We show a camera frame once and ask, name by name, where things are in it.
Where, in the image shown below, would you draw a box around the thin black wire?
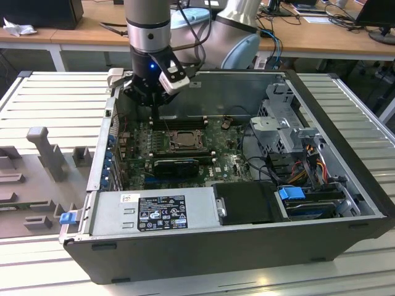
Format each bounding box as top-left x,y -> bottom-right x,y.
228,105 -> 253,118

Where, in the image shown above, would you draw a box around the RAM slot black clips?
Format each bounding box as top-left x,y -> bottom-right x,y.
159,118 -> 207,123
152,147 -> 210,153
152,124 -> 207,130

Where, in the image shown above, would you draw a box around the wooden desk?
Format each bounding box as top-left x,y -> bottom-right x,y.
0,0 -> 395,73

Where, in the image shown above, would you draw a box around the black plastic shroud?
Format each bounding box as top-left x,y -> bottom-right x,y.
212,181 -> 289,226

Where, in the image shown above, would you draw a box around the black monitor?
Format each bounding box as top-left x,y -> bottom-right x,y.
354,0 -> 395,46

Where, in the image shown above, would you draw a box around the hard disk blue carrier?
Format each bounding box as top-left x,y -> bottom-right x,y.
276,184 -> 343,221

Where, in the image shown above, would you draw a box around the silver drive cage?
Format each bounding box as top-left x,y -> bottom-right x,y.
249,81 -> 328,155

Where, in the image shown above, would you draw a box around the crumpled white paper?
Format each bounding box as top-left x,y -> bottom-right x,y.
2,17 -> 38,37

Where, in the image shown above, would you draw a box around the yellow red power wires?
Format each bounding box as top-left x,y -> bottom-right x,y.
288,144 -> 330,184

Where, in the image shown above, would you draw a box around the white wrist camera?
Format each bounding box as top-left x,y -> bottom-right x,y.
148,52 -> 191,95

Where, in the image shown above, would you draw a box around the grey case handle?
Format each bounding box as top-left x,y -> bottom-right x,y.
106,68 -> 127,91

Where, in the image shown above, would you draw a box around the black graphics card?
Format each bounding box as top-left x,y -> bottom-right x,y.
126,158 -> 201,179

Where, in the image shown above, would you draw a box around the CPU socket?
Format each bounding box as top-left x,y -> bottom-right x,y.
167,129 -> 209,153

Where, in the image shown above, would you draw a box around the grey power supply unit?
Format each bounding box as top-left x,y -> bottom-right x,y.
78,187 -> 228,238

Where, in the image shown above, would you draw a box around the green motherboard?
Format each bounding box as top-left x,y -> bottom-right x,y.
118,117 -> 269,191

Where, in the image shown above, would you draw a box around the blue case latch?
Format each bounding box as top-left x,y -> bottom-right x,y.
59,212 -> 77,225

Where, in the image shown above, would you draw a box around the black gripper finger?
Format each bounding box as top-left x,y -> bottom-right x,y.
122,76 -> 157,122
156,90 -> 180,122

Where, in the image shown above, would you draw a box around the black PC case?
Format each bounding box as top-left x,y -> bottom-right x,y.
58,68 -> 395,286

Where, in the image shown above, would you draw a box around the metal locking lever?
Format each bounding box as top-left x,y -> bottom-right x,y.
164,118 -> 174,152

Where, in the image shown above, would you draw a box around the thick black cable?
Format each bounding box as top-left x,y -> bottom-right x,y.
239,121 -> 280,187

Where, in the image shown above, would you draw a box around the black monitor stand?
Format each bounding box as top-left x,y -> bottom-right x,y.
262,0 -> 294,17

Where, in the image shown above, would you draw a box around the black computer box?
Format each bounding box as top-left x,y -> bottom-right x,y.
0,0 -> 84,31

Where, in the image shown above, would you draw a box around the grey parts rack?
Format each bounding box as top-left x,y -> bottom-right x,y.
0,125 -> 96,240

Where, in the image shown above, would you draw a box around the blue cable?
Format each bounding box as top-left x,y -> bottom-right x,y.
262,29 -> 283,70

